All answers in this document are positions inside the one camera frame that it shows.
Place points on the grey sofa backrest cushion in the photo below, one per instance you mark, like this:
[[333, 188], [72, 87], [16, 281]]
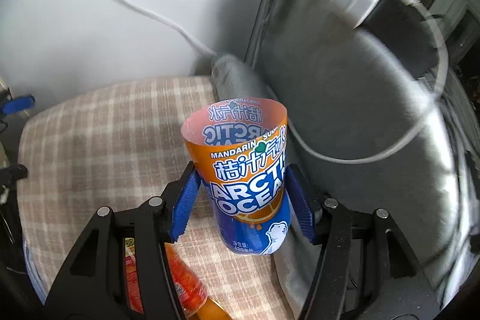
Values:
[[348, 97]]

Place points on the red orange cut bottle cup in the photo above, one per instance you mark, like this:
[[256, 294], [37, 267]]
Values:
[[191, 291]]

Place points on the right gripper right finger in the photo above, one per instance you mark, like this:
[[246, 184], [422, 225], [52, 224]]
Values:
[[366, 268]]

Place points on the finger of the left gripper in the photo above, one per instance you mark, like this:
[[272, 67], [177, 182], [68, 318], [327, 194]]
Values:
[[18, 104]]

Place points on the plaid beige cushion cover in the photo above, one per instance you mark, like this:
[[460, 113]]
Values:
[[119, 146]]

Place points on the brown paper cup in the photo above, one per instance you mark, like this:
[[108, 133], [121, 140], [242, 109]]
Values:
[[211, 310]]

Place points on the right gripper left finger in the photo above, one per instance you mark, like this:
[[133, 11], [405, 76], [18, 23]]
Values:
[[92, 282]]

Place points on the grey rolled blanket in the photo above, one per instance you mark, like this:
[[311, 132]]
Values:
[[233, 78]]

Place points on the blue orange Arctic Ocean cup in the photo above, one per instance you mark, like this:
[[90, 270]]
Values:
[[238, 146]]

